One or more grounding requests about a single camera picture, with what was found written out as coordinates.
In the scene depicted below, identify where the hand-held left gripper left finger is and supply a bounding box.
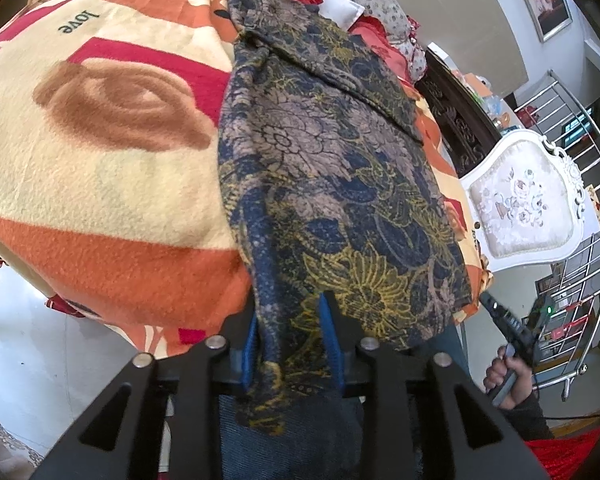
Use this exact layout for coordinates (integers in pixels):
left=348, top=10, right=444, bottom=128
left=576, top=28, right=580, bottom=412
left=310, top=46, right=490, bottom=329
left=30, top=305, right=261, bottom=480

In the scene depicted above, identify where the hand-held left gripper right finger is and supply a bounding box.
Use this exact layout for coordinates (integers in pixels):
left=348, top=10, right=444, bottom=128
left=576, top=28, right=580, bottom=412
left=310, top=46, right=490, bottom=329
left=319, top=292, right=551, bottom=480

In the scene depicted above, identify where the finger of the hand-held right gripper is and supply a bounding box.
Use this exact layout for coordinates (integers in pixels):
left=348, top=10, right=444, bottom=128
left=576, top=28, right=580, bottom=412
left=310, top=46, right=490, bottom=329
left=480, top=290, right=523, bottom=341

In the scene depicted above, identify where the dark floral patterned garment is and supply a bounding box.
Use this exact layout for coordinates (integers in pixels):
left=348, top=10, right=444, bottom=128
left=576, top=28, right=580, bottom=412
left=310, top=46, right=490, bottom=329
left=216, top=0, right=487, bottom=433

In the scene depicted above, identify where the person's right forearm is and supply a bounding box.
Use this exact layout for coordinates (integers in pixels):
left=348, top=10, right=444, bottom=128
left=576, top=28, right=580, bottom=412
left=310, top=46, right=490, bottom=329
left=500, top=390, right=556, bottom=443

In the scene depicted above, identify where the person's right hand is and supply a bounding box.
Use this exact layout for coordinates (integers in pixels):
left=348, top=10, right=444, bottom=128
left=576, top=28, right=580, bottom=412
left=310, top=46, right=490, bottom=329
left=482, top=342, right=533, bottom=408

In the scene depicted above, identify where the white upholstered chair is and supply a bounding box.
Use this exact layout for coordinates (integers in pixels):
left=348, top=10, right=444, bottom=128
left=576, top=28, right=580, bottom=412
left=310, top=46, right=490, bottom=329
left=457, top=129, right=587, bottom=273

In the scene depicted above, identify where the red cloth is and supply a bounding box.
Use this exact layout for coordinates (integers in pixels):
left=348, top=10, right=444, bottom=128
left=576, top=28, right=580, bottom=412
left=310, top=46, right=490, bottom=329
left=522, top=427, right=600, bottom=480

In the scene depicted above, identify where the pile of colourful packets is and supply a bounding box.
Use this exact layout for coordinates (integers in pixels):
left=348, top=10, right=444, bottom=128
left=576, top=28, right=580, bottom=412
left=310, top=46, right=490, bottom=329
left=460, top=70, right=541, bottom=133

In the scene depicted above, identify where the red orange rose blanket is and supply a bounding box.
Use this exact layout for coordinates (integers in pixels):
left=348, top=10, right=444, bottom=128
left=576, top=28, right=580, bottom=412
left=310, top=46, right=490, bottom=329
left=0, top=0, right=493, bottom=361

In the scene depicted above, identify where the metal stair railing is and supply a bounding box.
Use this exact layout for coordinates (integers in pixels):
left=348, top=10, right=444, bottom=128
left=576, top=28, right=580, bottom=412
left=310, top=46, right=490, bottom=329
left=515, top=70, right=600, bottom=401

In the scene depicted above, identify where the white lace cloth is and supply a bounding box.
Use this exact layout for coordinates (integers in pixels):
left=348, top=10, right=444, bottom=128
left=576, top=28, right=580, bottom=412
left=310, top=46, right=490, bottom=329
left=0, top=405, right=46, bottom=480

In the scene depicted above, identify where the white pillow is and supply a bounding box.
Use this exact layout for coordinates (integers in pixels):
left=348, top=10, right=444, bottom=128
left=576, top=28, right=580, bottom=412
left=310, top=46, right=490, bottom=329
left=317, top=0, right=366, bottom=28

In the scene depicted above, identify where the framed wall picture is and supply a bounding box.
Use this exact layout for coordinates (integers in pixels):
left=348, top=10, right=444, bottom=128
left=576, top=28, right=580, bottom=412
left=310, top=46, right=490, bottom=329
left=507, top=0, right=573, bottom=43

